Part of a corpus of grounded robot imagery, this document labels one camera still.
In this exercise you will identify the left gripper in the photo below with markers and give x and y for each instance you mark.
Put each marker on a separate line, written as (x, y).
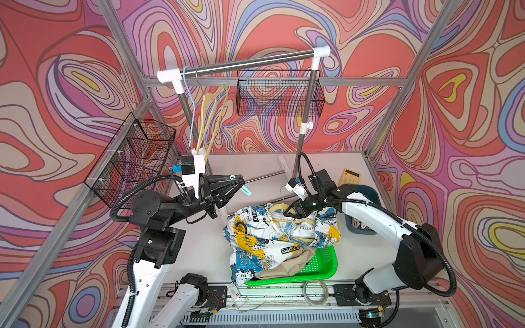
(208, 199)

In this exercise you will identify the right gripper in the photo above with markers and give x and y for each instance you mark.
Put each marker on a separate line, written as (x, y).
(297, 206)

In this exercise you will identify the yellow hanger front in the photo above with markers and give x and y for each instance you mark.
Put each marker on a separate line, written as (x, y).
(278, 209)

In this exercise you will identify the yellow hanger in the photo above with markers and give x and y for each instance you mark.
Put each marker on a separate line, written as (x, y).
(278, 209)
(213, 109)

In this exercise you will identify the green clothespin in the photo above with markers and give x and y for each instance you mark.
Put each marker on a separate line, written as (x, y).
(239, 180)

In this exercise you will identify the printed white blue yellow shorts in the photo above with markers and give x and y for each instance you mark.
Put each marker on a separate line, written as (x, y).
(259, 242)

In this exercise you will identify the beige shorts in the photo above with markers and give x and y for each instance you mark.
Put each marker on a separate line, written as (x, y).
(289, 267)

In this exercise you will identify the light blue wire hanger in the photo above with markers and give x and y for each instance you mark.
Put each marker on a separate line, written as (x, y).
(191, 106)

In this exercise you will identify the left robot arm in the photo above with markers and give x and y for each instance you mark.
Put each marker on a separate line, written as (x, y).
(155, 206)

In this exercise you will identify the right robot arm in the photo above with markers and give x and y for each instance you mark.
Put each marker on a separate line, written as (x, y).
(420, 261)

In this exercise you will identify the dark teal clothespin bin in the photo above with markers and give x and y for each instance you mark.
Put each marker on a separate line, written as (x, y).
(354, 225)

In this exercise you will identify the yellow calculator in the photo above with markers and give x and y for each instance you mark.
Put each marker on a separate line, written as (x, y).
(349, 177)

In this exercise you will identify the green plastic basket tray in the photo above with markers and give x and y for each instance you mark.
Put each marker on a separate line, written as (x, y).
(322, 266)

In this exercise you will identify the clear tape roll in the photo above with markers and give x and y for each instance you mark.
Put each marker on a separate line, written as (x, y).
(315, 293)

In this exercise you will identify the clothes rack with steel bar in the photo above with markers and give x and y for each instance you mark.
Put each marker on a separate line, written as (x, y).
(174, 77)

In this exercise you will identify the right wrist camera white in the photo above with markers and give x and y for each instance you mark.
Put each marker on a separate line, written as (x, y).
(297, 187)

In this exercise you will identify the black wire basket left wall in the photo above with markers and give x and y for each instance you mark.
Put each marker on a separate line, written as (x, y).
(134, 158)

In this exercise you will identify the black wire basket wall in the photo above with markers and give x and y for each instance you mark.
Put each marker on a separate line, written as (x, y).
(134, 158)
(279, 93)

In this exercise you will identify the black wire basket back wall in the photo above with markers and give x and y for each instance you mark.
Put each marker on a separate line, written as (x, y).
(279, 93)

